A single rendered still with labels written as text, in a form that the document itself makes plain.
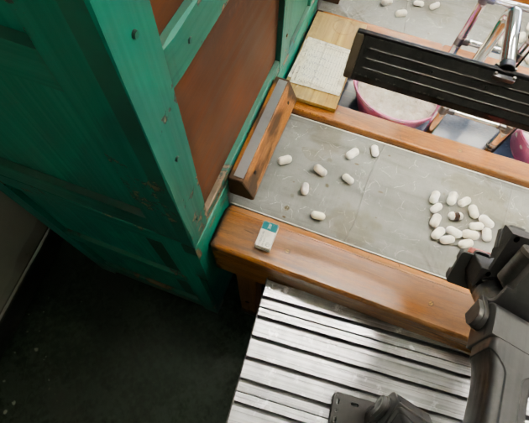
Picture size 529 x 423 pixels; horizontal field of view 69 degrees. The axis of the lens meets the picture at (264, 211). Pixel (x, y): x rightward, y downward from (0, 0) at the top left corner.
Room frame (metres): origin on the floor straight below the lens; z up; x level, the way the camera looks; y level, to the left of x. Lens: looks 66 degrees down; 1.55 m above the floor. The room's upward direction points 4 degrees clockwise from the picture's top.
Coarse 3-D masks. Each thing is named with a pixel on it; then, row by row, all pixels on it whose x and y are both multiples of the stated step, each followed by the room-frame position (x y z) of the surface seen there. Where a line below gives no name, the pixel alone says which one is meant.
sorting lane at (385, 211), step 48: (288, 144) 0.56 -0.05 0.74; (336, 144) 0.57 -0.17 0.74; (384, 144) 0.58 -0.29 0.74; (288, 192) 0.42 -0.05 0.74; (336, 192) 0.43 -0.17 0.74; (384, 192) 0.44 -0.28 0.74; (480, 192) 0.45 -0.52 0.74; (528, 192) 0.46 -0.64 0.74; (336, 240) 0.31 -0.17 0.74; (384, 240) 0.31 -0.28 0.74; (432, 240) 0.32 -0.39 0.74; (480, 240) 0.33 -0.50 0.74
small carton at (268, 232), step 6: (264, 222) 0.32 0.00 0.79; (270, 222) 0.32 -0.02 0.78; (264, 228) 0.31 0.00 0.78; (270, 228) 0.31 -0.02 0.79; (276, 228) 0.31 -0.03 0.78; (264, 234) 0.29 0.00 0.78; (270, 234) 0.29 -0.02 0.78; (258, 240) 0.28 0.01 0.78; (264, 240) 0.28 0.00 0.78; (270, 240) 0.28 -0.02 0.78; (258, 246) 0.27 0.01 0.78; (264, 246) 0.27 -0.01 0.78; (270, 246) 0.27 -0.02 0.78
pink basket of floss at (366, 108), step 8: (360, 96) 0.70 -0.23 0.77; (360, 104) 0.71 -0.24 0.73; (368, 104) 0.68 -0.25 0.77; (368, 112) 0.68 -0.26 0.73; (376, 112) 0.65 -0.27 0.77; (392, 120) 0.63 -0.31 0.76; (400, 120) 0.63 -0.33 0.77; (408, 120) 0.63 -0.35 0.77; (416, 120) 0.63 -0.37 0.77; (424, 120) 0.64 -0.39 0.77
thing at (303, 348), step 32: (288, 288) 0.21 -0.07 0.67; (256, 320) 0.13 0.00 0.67; (288, 320) 0.14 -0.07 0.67; (320, 320) 0.14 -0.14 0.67; (352, 320) 0.14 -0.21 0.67; (256, 352) 0.06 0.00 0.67; (288, 352) 0.07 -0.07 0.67; (320, 352) 0.07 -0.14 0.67; (352, 352) 0.07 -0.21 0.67; (384, 352) 0.08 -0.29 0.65; (416, 352) 0.08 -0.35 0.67; (448, 352) 0.09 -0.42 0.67; (256, 384) 0.00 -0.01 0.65; (288, 384) 0.00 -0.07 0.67; (320, 384) 0.01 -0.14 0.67; (352, 384) 0.01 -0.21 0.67; (384, 384) 0.01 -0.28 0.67; (416, 384) 0.02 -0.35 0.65; (448, 384) 0.02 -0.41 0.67; (256, 416) -0.06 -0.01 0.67; (288, 416) -0.06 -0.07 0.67; (320, 416) -0.05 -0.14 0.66; (448, 416) -0.04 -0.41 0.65
